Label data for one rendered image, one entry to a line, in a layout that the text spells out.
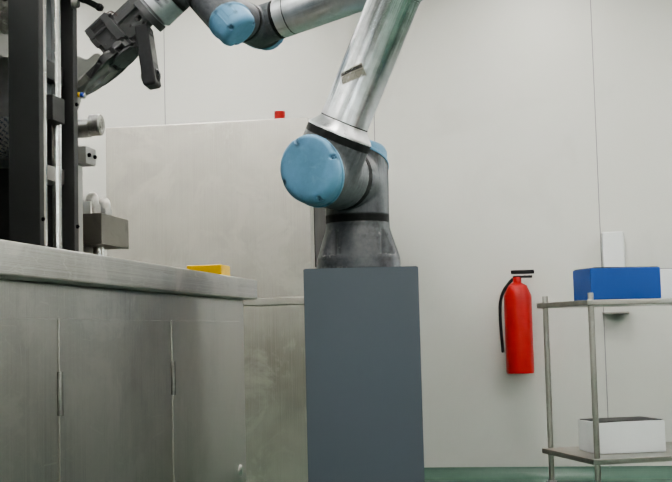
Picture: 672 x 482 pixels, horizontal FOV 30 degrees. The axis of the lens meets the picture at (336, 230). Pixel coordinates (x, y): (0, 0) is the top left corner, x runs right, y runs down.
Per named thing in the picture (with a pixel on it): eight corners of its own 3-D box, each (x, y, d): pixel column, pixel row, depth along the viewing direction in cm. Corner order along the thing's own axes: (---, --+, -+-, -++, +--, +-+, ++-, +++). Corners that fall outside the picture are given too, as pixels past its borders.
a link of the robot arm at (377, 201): (400, 216, 231) (398, 143, 232) (371, 210, 219) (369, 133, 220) (341, 220, 236) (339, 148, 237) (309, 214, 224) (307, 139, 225)
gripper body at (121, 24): (95, 42, 237) (141, -2, 236) (123, 75, 236) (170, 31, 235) (80, 33, 229) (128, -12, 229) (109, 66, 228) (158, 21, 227)
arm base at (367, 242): (397, 271, 235) (396, 218, 236) (403, 266, 220) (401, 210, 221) (317, 272, 235) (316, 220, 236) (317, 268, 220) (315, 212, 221)
